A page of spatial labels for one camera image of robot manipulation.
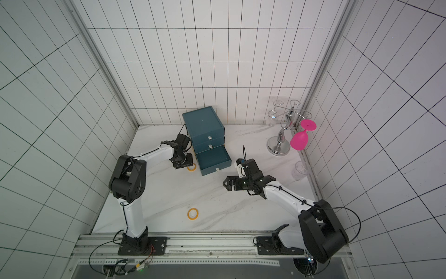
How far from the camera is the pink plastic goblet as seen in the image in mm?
825

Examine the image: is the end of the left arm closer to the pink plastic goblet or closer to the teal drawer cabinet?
the teal drawer cabinet

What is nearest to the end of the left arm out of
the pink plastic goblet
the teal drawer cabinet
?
the teal drawer cabinet

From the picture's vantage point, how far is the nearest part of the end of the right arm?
2.05 ft

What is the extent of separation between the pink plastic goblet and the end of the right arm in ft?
A: 1.12
